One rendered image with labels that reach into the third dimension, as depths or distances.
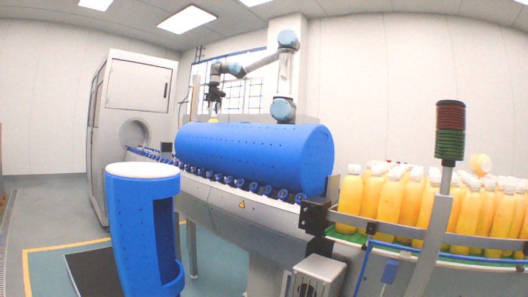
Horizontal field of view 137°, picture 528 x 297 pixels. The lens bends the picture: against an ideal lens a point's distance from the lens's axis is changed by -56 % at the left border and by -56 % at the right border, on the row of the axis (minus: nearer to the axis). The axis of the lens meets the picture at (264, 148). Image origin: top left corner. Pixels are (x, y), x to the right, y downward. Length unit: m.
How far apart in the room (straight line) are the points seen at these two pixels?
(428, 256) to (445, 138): 0.21
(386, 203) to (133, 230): 0.75
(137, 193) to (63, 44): 5.19
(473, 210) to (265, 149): 0.73
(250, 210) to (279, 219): 0.15
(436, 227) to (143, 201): 0.73
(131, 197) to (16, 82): 5.05
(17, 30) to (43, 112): 2.05
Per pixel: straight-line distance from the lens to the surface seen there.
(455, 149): 0.41
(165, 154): 1.85
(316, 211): 0.64
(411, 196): 0.68
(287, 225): 0.85
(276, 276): 1.53
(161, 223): 1.03
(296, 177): 0.80
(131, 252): 0.82
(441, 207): 0.43
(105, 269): 1.89
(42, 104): 5.47
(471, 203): 0.67
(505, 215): 0.71
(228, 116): 3.16
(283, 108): 1.24
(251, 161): 0.91
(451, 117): 0.41
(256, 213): 0.94
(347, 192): 0.68
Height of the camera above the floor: 1.17
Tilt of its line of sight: 3 degrees down
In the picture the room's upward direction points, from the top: 4 degrees clockwise
